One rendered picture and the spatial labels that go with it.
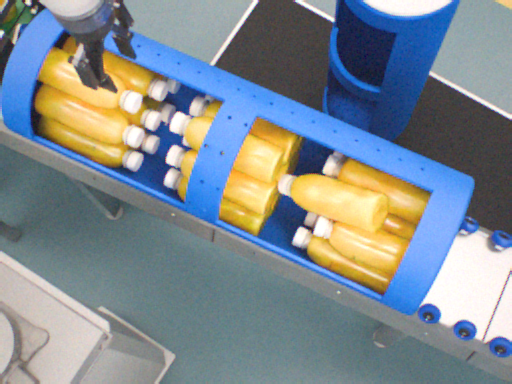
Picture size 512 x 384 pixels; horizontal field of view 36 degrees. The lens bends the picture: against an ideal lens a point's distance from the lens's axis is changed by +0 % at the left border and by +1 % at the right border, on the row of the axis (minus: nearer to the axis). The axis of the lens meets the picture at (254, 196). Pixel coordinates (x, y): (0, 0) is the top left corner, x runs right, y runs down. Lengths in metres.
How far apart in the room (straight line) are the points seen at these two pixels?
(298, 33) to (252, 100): 1.26
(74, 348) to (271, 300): 1.16
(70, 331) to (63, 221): 1.23
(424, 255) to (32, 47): 0.81
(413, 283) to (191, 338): 1.30
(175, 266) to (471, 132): 1.06
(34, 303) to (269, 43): 1.42
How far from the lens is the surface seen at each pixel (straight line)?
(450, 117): 2.60
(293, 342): 2.54
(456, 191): 1.40
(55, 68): 1.53
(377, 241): 1.43
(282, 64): 2.62
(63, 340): 1.52
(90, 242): 2.67
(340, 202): 1.40
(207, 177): 1.40
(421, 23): 1.76
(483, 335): 1.67
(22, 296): 1.56
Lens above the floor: 2.54
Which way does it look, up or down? 75 degrees down
